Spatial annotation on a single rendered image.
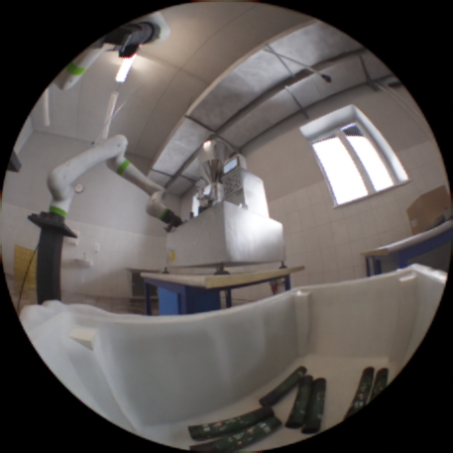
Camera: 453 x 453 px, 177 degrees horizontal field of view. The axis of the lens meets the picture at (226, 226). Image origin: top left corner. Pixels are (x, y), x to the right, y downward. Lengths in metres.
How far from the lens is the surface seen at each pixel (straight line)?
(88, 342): 0.22
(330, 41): 3.27
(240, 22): 3.80
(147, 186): 1.02
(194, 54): 3.78
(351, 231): 2.00
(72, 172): 0.84
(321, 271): 2.02
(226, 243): 0.50
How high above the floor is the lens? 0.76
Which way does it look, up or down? 18 degrees up
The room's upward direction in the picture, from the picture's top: 3 degrees counter-clockwise
